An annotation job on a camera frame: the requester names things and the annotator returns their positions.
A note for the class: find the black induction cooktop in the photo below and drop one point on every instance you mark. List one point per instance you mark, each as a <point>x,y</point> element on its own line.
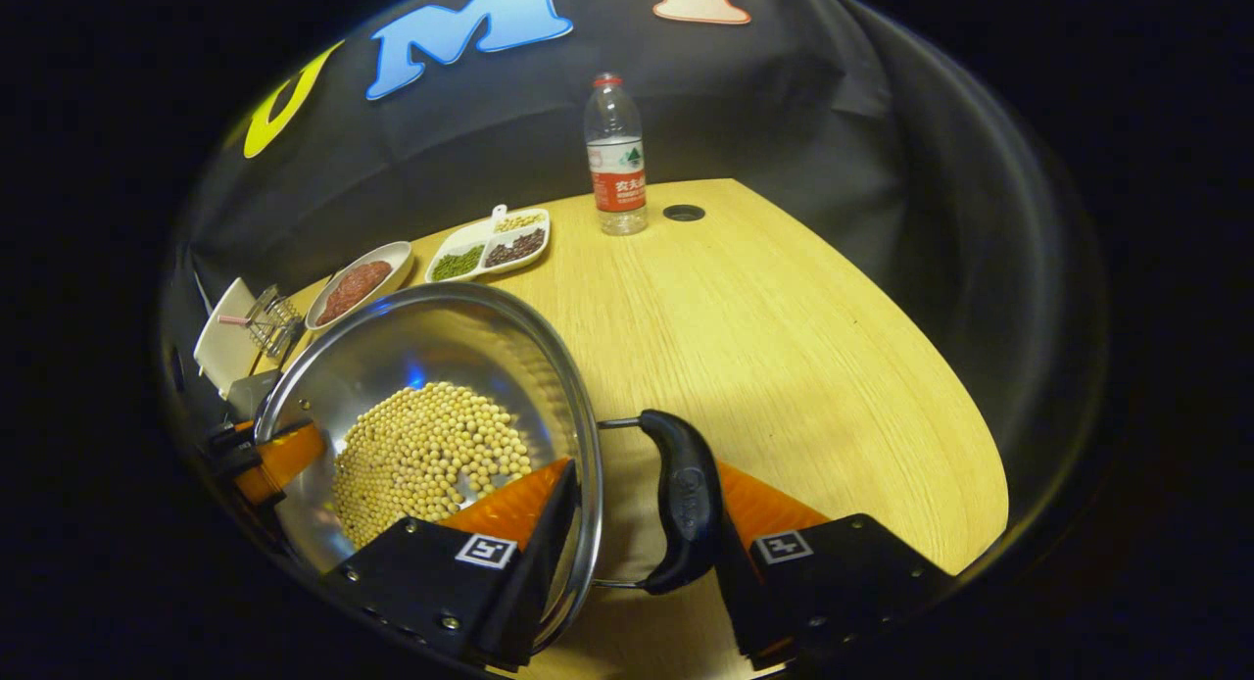
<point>250,391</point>

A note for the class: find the clear plastic water bottle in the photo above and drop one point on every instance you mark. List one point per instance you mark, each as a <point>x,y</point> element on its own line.
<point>617,170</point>

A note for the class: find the white divided bean dish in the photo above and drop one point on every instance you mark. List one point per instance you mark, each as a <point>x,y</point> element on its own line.
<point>490,249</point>

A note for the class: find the black backdrop cloth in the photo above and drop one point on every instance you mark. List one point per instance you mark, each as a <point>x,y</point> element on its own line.
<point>803,102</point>

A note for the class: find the pile of yellow soybeans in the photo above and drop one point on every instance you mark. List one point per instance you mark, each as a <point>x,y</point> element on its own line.
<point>421,464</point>

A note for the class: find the stainless steel pot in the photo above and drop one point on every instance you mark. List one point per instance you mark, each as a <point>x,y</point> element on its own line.
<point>441,337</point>

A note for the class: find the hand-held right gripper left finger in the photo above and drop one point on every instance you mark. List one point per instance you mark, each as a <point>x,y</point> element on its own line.
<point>534,582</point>

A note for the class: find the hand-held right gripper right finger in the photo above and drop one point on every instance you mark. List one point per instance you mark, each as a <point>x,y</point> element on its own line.
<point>747,611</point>

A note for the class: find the white oval meat plate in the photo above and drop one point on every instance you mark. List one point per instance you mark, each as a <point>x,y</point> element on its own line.
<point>358,283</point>

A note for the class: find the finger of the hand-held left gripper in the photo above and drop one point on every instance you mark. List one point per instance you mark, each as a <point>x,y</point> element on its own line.
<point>284,460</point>

